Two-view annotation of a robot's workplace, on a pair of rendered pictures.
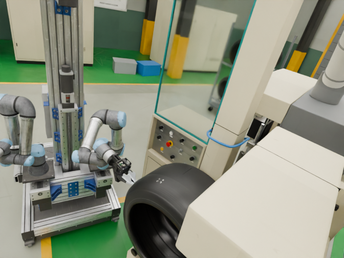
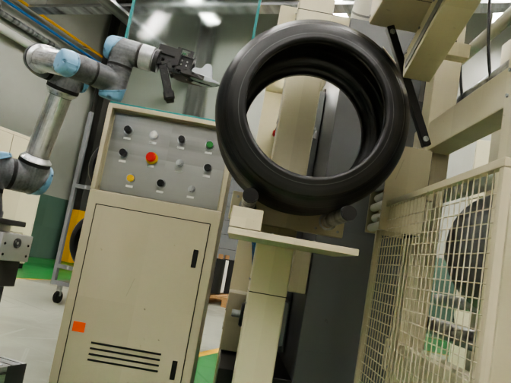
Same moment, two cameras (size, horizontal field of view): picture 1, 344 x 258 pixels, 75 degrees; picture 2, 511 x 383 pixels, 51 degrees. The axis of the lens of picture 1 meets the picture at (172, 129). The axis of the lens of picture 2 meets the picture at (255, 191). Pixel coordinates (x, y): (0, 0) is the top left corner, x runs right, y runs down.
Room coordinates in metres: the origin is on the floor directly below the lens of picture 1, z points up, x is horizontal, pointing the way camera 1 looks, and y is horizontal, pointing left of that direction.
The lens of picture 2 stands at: (-0.52, 0.90, 0.72)
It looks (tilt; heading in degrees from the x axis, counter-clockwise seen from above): 7 degrees up; 325
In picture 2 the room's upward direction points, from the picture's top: 10 degrees clockwise
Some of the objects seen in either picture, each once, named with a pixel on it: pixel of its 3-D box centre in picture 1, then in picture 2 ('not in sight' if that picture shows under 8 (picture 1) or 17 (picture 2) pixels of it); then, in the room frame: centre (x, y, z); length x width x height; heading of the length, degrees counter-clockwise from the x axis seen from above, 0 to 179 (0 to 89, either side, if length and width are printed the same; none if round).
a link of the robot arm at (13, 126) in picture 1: (13, 129); not in sight; (1.28, 1.13, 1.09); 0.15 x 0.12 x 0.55; 98
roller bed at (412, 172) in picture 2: not in sight; (397, 193); (0.75, -0.60, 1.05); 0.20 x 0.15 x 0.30; 146
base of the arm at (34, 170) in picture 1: (38, 165); not in sight; (1.30, 0.99, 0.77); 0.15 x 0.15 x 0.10
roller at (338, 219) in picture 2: not in sight; (337, 217); (0.70, -0.27, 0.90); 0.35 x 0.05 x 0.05; 146
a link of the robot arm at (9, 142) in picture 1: (2, 146); not in sight; (1.14, 1.10, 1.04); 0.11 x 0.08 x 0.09; 8
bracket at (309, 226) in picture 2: not in sight; (287, 214); (0.93, -0.26, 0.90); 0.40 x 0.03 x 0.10; 56
